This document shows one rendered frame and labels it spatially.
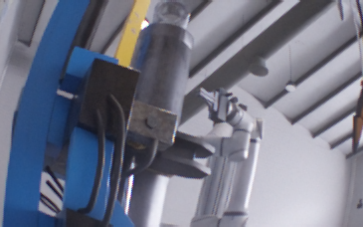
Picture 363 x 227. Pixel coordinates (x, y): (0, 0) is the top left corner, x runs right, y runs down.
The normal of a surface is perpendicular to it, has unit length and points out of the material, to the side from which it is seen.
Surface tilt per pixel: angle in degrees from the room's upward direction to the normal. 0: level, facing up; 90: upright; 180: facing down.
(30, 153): 90
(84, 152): 90
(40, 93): 90
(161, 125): 90
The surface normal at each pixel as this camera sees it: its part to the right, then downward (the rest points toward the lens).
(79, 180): 0.40, -0.33
